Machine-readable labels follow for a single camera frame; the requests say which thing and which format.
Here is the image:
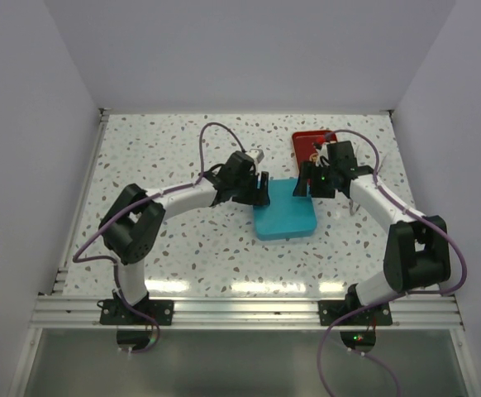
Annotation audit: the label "teal tin lid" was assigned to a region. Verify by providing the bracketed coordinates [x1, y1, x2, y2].
[251, 177, 318, 237]

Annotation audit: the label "metal tongs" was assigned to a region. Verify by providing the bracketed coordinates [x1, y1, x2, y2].
[347, 144, 393, 218]

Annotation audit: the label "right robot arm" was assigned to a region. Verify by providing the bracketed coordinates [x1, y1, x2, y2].
[293, 140, 451, 325]

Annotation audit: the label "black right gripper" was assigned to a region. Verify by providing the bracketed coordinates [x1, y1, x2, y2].
[293, 160, 337, 199]

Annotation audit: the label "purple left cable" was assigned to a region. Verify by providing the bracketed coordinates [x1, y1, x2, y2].
[72, 122, 250, 290]

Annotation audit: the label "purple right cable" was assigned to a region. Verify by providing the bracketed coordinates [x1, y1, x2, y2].
[317, 128, 467, 397]

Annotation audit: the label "aluminium mounting rail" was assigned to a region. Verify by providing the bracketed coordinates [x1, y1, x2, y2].
[29, 267, 462, 330]

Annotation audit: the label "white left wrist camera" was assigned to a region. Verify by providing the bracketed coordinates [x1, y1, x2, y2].
[245, 149, 264, 175]

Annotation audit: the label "teal tin box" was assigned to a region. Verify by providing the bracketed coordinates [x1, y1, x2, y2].
[254, 206, 317, 241]

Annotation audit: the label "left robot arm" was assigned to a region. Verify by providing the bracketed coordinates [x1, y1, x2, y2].
[99, 149, 270, 325]

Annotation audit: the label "red lacquer tray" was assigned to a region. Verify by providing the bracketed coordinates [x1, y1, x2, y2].
[292, 130, 337, 171]

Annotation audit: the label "purple cable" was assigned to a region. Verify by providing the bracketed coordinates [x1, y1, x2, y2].
[72, 122, 250, 290]
[317, 128, 467, 397]

